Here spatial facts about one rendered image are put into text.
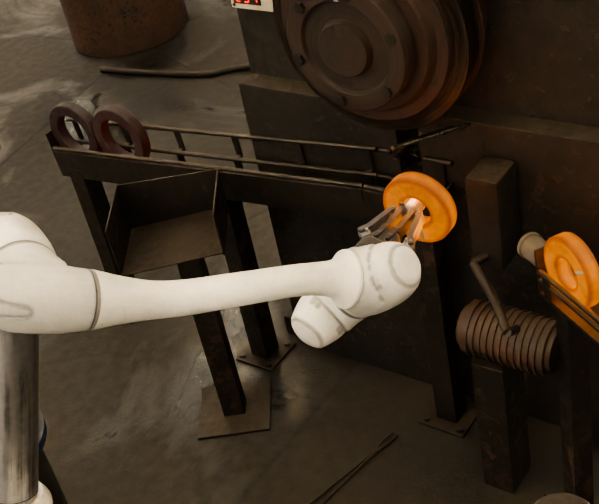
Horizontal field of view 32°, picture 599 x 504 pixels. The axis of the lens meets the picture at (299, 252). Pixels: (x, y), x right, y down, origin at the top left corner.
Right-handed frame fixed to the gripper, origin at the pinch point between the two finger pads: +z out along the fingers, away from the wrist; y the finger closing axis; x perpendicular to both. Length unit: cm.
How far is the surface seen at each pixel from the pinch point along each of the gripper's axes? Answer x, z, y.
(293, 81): 1, 31, -52
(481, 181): -5.6, 16.5, 5.2
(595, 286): -12.4, 1.1, 36.4
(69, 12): -72, 153, -286
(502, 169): -5.5, 21.6, 7.7
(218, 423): -83, -15, -68
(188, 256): -24, -11, -61
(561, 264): -14.2, 6.7, 27.0
